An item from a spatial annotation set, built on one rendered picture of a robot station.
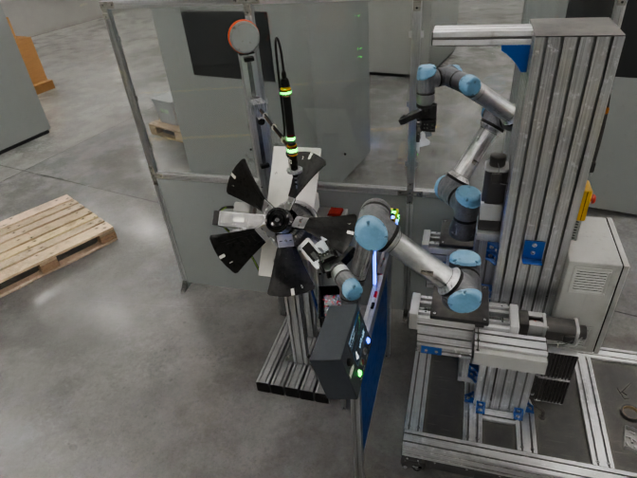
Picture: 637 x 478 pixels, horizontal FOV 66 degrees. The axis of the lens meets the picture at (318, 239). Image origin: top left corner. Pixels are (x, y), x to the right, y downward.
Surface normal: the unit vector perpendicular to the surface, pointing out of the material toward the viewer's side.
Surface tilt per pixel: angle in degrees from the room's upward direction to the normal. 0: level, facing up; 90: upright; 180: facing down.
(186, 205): 90
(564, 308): 90
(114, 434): 0
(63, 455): 0
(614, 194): 90
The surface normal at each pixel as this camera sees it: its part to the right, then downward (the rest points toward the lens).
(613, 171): -0.46, 0.54
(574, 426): -0.07, -0.82
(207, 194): -0.26, 0.57
